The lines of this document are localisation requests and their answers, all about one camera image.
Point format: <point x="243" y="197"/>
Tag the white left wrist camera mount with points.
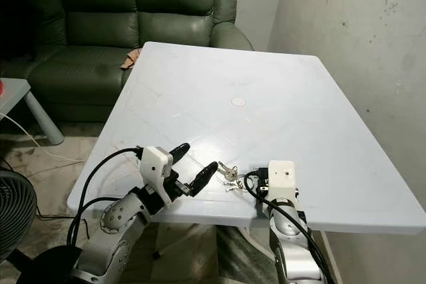
<point x="156" y="164"/>

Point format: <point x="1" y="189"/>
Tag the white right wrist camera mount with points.
<point x="283" y="179"/>

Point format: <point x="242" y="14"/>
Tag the black round base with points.
<point x="50" y="267"/>

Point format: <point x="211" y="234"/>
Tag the round table hole cap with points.
<point x="238" y="102"/>

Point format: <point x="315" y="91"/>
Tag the white plastic table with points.
<point x="273" y="124"/>

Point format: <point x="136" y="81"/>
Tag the small grey side table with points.
<point x="14" y="88"/>

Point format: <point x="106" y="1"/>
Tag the black floor fan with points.
<point x="16" y="211"/>

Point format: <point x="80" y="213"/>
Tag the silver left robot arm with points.
<point x="120" y="221"/>

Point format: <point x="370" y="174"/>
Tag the green leather sofa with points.
<point x="100" y="24"/>

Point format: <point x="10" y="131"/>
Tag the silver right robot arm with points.
<point x="296" y="257"/>

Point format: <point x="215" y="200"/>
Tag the brown crumpled cloth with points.
<point x="132" y="59"/>

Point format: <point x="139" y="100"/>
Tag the red object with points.
<point x="2" y="88"/>

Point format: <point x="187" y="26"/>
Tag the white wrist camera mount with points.
<point x="156" y="164"/>
<point x="283" y="179"/>

